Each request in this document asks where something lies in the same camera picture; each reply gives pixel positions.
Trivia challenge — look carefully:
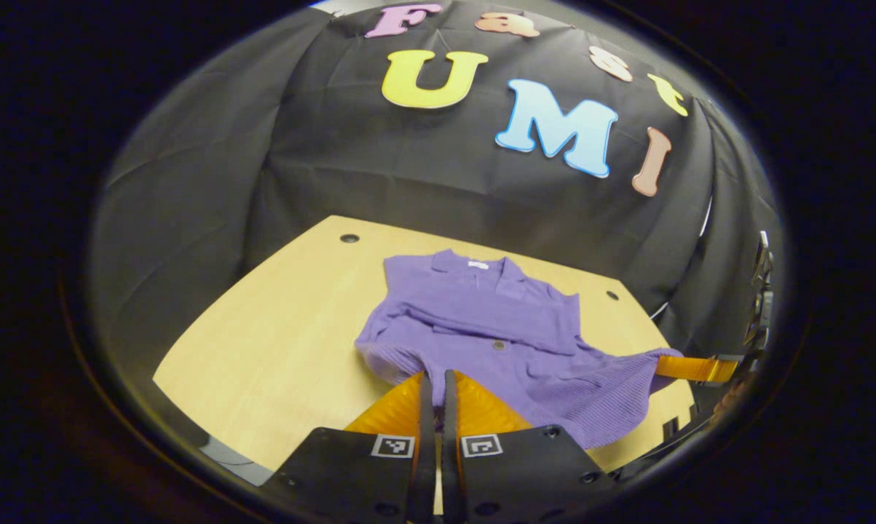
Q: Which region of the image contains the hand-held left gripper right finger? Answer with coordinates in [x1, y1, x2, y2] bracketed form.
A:
[441, 370, 617, 524]

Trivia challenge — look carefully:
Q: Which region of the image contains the purple knit garment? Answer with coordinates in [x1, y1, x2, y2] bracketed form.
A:
[354, 249, 682, 450]

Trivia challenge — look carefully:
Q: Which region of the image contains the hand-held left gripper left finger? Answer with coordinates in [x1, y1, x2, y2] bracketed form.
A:
[267, 370, 437, 524]

